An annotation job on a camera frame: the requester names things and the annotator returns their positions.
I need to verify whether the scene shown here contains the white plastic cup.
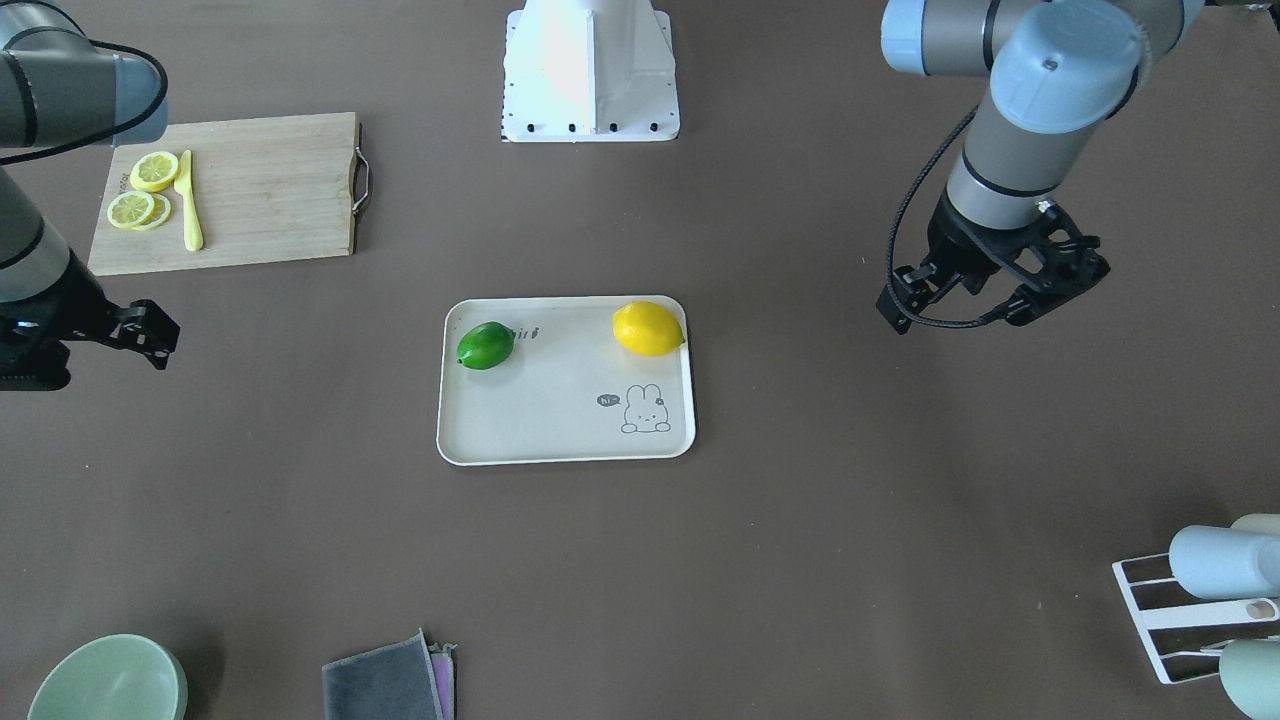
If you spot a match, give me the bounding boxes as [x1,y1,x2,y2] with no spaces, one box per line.
[1230,512,1280,536]

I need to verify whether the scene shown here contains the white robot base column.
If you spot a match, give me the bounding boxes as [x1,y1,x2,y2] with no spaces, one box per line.
[500,1,681,143]

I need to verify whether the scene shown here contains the yellow lemon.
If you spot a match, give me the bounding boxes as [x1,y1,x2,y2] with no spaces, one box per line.
[612,301,686,357]

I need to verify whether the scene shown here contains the white rabbit tray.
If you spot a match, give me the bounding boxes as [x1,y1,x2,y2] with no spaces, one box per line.
[436,295,698,466]

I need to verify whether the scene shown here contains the green lime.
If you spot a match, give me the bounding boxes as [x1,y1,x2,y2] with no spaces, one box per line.
[456,322,515,372]

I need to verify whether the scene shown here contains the white cup rack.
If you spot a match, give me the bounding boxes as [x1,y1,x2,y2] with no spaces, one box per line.
[1111,553,1279,685]

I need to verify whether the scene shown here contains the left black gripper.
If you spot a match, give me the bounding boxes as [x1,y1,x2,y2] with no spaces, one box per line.
[876,197,1111,336]

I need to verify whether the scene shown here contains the lemon slices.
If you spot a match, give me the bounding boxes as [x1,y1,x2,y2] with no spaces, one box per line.
[104,151,180,231]

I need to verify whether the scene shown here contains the wooden cutting board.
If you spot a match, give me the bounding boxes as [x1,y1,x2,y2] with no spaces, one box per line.
[87,111,369,275]

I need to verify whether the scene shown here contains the green plastic cup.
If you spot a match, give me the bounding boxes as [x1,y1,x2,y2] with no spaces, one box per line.
[1219,639,1279,719]

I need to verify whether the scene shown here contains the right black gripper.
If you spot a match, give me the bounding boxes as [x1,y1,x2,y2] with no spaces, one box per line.
[1,256,180,391]

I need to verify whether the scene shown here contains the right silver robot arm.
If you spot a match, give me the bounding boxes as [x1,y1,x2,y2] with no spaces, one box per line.
[1,1,180,391]

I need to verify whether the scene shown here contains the yellow plastic knife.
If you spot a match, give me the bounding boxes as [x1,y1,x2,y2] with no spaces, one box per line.
[173,149,204,252]

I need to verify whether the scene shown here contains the mint green bowl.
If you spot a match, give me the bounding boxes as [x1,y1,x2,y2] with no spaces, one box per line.
[27,634,188,719]

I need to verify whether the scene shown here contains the blue plastic cup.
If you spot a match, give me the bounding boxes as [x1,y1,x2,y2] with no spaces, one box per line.
[1169,525,1279,600]

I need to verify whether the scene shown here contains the grey folded cloth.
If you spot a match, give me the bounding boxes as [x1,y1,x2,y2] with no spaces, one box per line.
[323,632,457,719]

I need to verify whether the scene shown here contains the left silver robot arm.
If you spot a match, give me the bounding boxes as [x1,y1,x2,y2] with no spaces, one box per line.
[876,1,1204,334]

